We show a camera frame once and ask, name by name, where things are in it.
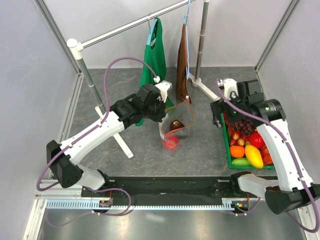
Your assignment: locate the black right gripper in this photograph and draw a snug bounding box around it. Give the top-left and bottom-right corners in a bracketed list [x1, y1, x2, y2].
[210, 91, 249, 128]

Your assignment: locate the purple grape bunch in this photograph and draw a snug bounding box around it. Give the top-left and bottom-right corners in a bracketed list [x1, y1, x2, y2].
[231, 118, 255, 136]

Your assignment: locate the dark purple mangosteen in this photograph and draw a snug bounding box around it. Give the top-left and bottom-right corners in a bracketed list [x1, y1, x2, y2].
[169, 119, 185, 131]

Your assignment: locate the clear zip top bag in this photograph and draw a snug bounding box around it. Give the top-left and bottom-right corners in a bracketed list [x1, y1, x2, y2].
[158, 95, 194, 150]

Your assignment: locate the red apple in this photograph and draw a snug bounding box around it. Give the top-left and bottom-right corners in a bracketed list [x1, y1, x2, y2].
[162, 135, 179, 150]

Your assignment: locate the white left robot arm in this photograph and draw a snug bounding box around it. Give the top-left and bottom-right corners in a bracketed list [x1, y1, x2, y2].
[46, 81, 172, 197]

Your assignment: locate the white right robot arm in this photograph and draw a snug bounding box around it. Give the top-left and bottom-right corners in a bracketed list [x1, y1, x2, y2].
[210, 78, 320, 214]

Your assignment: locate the red tomato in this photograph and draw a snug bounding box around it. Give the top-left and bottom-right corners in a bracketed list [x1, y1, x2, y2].
[247, 131, 266, 149]

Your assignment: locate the orange fruit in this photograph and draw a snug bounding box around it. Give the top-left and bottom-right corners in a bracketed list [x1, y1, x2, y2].
[229, 145, 245, 159]

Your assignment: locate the brown towel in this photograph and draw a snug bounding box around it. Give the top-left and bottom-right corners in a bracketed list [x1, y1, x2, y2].
[175, 24, 192, 104]

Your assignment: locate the green t-shirt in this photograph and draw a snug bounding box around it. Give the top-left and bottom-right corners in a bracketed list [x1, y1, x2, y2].
[136, 17, 176, 127]

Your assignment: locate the yellow mango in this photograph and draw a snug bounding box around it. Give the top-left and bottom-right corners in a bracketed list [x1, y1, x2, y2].
[244, 145, 264, 169]

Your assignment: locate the green cucumber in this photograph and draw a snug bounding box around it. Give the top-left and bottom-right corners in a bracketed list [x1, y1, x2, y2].
[231, 158, 251, 167]

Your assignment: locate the silver clothes rack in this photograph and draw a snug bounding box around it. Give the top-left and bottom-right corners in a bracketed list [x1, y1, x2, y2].
[66, 0, 221, 159]

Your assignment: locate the green fruit tray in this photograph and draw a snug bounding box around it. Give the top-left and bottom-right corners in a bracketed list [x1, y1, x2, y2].
[221, 113, 275, 170]

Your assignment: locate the light blue shirt hanger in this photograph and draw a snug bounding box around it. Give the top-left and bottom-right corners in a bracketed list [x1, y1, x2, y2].
[146, 17, 159, 49]

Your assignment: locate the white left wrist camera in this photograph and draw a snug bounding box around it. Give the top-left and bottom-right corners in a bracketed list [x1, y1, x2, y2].
[153, 76, 173, 103]

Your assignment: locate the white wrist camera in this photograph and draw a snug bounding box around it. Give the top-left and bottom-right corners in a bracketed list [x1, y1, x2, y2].
[153, 76, 173, 103]
[217, 78, 239, 100]

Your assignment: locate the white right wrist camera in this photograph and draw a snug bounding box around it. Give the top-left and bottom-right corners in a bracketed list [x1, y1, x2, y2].
[217, 78, 239, 100]

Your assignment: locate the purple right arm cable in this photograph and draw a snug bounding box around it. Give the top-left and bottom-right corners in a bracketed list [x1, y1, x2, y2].
[215, 78, 320, 233]

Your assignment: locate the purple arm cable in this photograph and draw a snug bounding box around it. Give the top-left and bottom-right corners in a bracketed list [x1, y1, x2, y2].
[215, 78, 320, 233]
[36, 56, 161, 192]

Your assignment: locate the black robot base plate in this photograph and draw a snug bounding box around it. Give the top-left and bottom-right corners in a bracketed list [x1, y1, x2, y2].
[80, 175, 276, 207]

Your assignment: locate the white cable duct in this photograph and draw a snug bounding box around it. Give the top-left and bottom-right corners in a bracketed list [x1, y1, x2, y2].
[46, 199, 236, 211]

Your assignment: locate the blue wire hanger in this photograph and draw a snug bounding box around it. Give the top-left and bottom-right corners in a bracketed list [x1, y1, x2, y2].
[182, 0, 191, 79]

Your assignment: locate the aluminium frame post left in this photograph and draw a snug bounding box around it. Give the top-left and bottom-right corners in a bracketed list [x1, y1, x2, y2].
[33, 0, 83, 76]

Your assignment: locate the aluminium frame post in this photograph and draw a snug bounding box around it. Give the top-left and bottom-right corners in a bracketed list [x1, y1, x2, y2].
[254, 0, 302, 73]
[33, 0, 83, 76]

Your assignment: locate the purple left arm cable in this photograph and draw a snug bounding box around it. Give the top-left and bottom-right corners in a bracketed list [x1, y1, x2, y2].
[36, 56, 161, 192]

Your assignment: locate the aluminium frame post right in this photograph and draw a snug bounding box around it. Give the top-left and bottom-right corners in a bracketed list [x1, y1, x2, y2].
[254, 0, 302, 73]

